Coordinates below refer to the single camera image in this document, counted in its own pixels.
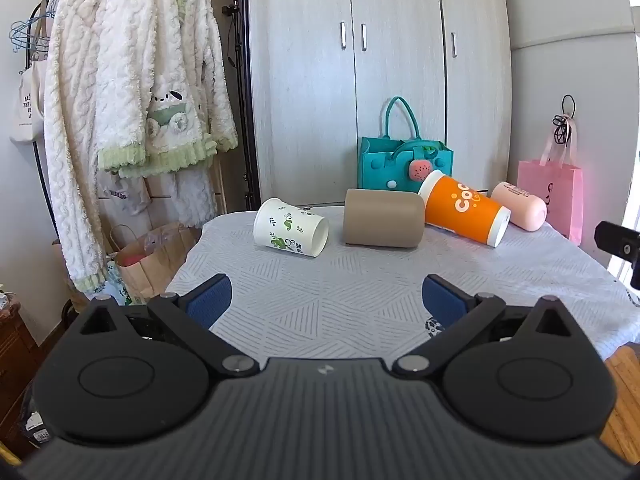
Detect brown wooden cabinet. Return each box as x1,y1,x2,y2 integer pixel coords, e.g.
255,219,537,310
0,299,47,457

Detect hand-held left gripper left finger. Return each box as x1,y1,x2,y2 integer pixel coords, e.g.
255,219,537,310
65,273,261,379

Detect teal felt bag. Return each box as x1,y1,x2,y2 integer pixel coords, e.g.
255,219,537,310
358,96,454,194

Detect patterned grey tablecloth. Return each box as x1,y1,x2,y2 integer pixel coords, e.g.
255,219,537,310
164,205,640,362

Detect beige cup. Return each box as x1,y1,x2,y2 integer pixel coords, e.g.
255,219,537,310
343,188,426,249

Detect pink cup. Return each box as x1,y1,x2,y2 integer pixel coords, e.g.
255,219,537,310
487,181,548,233

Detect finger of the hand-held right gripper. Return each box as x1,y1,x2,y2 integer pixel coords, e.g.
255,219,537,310
594,220,640,291

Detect white pajama with green trim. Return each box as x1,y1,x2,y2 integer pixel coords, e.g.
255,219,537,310
94,0,240,179

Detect white printed shirt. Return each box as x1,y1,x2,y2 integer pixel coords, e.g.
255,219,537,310
98,170,153,217

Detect white cup with green leaves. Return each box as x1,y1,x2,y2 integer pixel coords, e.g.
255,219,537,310
252,197,330,259

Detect orange cup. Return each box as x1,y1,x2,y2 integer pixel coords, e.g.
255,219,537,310
418,170,512,249

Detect white fluffy robe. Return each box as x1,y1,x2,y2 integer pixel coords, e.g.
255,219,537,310
43,0,117,295

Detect blue clothes hangers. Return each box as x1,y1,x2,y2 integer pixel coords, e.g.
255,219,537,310
8,0,59,62

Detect brown paper bag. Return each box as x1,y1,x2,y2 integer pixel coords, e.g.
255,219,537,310
107,222,202,307

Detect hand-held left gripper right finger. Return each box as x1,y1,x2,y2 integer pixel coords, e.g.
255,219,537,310
391,273,585,379

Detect grey wooden wardrobe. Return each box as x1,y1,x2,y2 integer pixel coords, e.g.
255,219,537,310
242,0,514,212

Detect white canvas tote bag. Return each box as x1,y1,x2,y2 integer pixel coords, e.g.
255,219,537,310
8,54,51,146

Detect pink paper bag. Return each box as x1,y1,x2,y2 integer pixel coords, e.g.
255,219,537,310
516,120,585,246

